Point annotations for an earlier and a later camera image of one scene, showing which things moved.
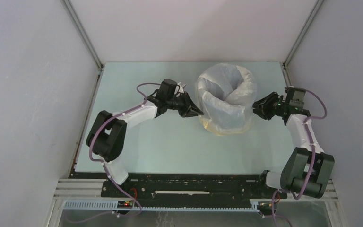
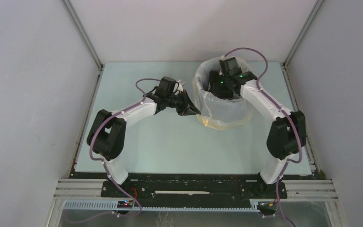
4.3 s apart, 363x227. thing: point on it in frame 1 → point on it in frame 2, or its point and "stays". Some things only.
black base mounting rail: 267,185 stays
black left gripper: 185,112 stays
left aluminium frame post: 83,33 stays
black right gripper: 264,103 → 215,77
